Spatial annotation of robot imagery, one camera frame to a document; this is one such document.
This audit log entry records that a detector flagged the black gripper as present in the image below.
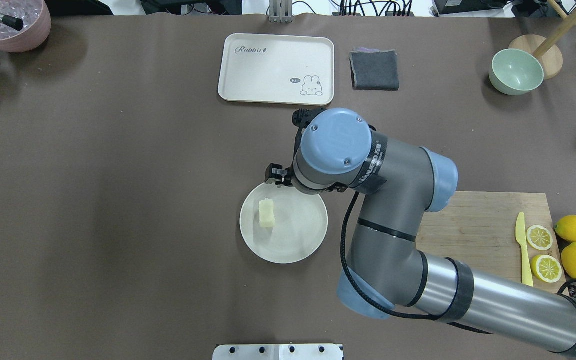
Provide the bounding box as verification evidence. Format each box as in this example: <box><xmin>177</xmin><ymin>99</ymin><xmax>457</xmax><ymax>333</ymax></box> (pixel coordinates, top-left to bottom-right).
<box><xmin>265</xmin><ymin>108</ymin><xmax>349</xmax><ymax>195</ymax></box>

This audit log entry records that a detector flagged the cream round plate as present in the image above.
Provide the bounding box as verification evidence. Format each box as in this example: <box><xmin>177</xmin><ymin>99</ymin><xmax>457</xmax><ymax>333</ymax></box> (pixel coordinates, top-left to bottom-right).
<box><xmin>239</xmin><ymin>183</ymin><xmax>329</xmax><ymax>264</ymax></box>

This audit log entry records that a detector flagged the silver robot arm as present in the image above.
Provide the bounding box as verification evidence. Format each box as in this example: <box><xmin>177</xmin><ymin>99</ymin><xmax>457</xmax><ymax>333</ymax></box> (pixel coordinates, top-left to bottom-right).
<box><xmin>265</xmin><ymin>108</ymin><xmax>576</xmax><ymax>360</ymax></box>

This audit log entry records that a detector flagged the cream rectangular tray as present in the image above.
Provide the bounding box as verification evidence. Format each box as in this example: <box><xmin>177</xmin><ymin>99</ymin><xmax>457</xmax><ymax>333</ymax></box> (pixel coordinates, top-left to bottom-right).
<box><xmin>217</xmin><ymin>33</ymin><xmax>335</xmax><ymax>106</ymax></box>

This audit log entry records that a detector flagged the grey folded cloth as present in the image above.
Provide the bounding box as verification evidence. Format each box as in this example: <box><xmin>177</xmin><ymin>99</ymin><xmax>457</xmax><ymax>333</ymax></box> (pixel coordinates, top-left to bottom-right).
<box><xmin>349</xmin><ymin>48</ymin><xmax>400</xmax><ymax>91</ymax></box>

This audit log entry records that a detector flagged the wooden cutting board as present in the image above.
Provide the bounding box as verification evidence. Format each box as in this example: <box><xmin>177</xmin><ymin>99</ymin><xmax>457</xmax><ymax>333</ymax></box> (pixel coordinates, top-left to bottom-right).
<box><xmin>416</xmin><ymin>191</ymin><xmax>553</xmax><ymax>283</ymax></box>

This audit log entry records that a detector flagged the yellow plastic knife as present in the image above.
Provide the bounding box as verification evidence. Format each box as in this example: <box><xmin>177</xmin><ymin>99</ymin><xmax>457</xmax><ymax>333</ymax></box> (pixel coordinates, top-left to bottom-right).
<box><xmin>514</xmin><ymin>212</ymin><xmax>534</xmax><ymax>287</ymax></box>

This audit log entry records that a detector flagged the mint green bowl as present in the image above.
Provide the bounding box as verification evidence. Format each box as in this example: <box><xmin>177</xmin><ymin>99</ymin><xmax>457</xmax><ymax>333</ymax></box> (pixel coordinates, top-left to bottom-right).
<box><xmin>488</xmin><ymin>48</ymin><xmax>546</xmax><ymax>96</ymax></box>

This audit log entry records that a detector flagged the lemon half slice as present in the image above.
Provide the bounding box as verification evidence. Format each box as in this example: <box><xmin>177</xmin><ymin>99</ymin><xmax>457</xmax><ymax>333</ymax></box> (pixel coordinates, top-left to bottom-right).
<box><xmin>530</xmin><ymin>254</ymin><xmax>564</xmax><ymax>284</ymax></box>
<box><xmin>526</xmin><ymin>225</ymin><xmax>555</xmax><ymax>251</ymax></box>

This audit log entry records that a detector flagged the pink bowl of ice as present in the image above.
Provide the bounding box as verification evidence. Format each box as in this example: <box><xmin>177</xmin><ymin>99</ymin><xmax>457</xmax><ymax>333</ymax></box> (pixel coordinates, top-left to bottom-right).
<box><xmin>0</xmin><ymin>0</ymin><xmax>51</xmax><ymax>53</ymax></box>

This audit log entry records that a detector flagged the wooden cup tree stand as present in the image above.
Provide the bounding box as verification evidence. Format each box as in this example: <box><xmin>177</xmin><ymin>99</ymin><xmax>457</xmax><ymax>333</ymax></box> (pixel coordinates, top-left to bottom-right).
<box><xmin>509</xmin><ymin>0</ymin><xmax>576</xmax><ymax>80</ymax></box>

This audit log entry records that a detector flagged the aluminium frame post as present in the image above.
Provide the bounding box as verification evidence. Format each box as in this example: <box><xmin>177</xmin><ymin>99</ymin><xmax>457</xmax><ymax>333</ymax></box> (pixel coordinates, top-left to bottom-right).
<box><xmin>267</xmin><ymin>0</ymin><xmax>294</xmax><ymax>24</ymax></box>

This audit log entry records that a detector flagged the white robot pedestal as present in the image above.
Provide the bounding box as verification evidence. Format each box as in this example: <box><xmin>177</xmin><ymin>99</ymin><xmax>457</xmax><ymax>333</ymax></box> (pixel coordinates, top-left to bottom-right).
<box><xmin>212</xmin><ymin>343</ymin><xmax>345</xmax><ymax>360</ymax></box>

